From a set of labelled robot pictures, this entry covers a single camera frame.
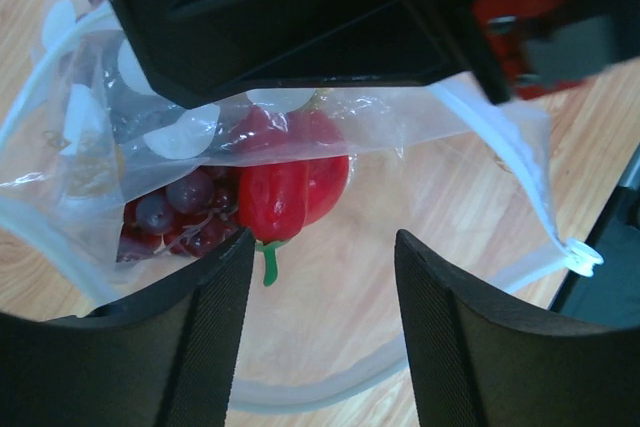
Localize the clear zip top bag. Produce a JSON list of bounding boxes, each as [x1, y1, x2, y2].
[[1, 0, 602, 414]]

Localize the fake red chili pepper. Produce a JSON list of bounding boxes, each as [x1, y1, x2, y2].
[[234, 106, 350, 286]]

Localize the black base mat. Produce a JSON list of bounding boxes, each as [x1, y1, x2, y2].
[[552, 146, 640, 333]]

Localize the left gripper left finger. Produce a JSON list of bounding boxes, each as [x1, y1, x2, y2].
[[1, 229, 254, 426]]

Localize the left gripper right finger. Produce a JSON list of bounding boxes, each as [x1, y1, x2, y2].
[[394, 230, 639, 426]]

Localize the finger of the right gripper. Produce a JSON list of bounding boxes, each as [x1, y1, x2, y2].
[[109, 0, 512, 108]]

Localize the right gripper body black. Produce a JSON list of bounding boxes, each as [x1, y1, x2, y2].
[[469, 0, 639, 100]]

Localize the fake purple grapes in bag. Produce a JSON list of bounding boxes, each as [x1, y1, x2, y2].
[[116, 166, 240, 263]]

